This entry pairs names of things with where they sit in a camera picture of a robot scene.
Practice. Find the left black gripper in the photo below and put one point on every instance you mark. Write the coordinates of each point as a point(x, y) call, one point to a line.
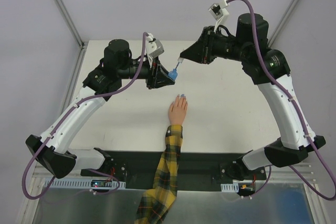
point(153, 74)

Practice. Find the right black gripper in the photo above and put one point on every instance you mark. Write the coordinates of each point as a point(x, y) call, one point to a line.
point(206, 45)

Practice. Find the blue nail polish bottle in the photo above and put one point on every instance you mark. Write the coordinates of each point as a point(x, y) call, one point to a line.
point(173, 74)

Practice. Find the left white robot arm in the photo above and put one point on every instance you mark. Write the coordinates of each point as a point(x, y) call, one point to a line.
point(51, 148)

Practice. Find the yellow plaid sleeve forearm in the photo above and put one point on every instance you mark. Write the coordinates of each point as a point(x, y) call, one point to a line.
point(157, 201)

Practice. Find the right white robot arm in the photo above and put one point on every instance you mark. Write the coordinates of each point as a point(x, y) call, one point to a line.
point(297, 139)

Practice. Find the mannequin hand with nails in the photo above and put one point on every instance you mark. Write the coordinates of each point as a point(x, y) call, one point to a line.
point(178, 110)

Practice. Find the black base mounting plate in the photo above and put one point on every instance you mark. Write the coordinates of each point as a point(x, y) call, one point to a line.
point(196, 172)

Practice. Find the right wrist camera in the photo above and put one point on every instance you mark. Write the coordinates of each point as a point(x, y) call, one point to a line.
point(219, 13)

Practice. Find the right aluminium frame post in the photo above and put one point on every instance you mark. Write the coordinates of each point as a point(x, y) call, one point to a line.
point(292, 6)

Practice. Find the aluminium frame post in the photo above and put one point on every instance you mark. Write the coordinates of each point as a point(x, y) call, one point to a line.
point(70, 23)
point(292, 6)

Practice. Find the left aluminium frame post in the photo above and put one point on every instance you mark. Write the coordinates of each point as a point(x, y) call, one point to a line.
point(70, 23)

